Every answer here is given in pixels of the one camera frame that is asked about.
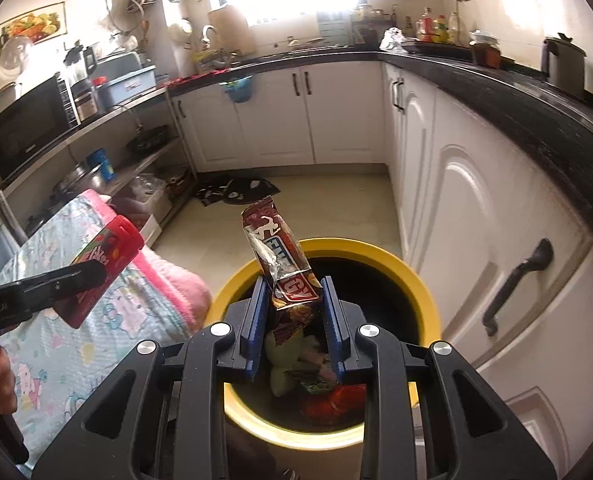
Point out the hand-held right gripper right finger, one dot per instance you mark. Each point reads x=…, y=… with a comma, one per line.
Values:
x=334, y=332

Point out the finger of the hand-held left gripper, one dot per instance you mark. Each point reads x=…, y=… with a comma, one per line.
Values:
x=51, y=286

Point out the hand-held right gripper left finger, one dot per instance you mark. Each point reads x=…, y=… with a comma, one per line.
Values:
x=254, y=332

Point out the green wrapper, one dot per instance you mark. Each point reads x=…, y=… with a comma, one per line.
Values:
x=289, y=360

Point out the red plastic bag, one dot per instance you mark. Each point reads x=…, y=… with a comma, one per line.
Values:
x=336, y=402

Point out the red snack box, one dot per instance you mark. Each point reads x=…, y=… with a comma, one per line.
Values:
x=111, y=245

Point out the brown snack wrapper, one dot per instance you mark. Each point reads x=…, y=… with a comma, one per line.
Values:
x=276, y=255

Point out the yellow trash bin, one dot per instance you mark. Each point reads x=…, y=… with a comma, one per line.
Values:
x=426, y=305

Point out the printed cartoon blanket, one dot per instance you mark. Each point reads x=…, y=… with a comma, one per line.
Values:
x=51, y=360

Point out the pink fuzzy blanket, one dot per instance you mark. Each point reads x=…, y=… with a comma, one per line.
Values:
x=176, y=290

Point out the blue cup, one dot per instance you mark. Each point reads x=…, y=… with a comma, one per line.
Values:
x=101, y=165

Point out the black floor mat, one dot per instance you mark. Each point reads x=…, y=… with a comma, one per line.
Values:
x=236, y=192

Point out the black microwave oven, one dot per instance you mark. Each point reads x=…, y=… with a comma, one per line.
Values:
x=26, y=125

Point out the black wok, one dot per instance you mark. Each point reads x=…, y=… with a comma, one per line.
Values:
x=149, y=140

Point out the metal shelf rack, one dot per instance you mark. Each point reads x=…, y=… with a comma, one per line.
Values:
x=126, y=110

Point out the white kitchen cabinets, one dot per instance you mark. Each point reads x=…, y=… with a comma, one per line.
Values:
x=456, y=185

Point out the blue dish rack box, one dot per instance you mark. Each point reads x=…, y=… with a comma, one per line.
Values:
x=126, y=82

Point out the black electric kettle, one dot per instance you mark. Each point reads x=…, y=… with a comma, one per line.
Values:
x=79, y=62

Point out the white round cover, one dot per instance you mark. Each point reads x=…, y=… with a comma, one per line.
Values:
x=15, y=54

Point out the teal hanging bag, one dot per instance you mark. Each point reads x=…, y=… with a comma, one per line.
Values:
x=237, y=91

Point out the silver foil bag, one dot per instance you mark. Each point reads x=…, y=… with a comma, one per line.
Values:
x=392, y=40

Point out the beige bag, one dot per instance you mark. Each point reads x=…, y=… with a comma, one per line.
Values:
x=231, y=30

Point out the grey utensil rack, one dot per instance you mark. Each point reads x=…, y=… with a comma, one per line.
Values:
x=334, y=29

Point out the dark glass jar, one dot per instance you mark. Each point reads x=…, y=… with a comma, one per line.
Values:
x=485, y=52

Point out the group of condiment bottles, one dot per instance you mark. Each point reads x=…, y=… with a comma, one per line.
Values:
x=439, y=27

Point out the steel pot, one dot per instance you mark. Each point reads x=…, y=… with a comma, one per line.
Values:
x=563, y=67

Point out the fruit wall picture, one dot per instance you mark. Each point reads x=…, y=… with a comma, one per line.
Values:
x=29, y=27

